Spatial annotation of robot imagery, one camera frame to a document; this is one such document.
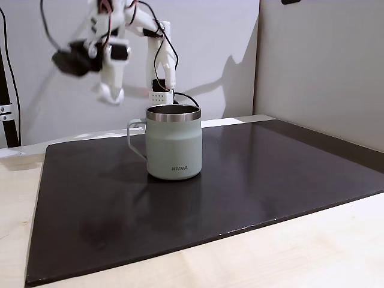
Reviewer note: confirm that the pale green steel mug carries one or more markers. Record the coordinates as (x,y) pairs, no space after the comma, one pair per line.
(174,144)

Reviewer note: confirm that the white pole clamp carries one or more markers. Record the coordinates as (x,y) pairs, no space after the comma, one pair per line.
(5,111)

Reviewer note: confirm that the black stand pole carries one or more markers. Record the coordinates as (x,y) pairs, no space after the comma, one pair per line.
(7,126)

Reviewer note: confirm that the black table mat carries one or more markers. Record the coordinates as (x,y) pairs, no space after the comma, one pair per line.
(210,195)

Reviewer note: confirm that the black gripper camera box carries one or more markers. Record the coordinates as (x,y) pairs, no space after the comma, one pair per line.
(73,60)

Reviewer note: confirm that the black wall fixture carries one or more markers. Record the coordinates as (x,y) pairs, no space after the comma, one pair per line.
(290,1)

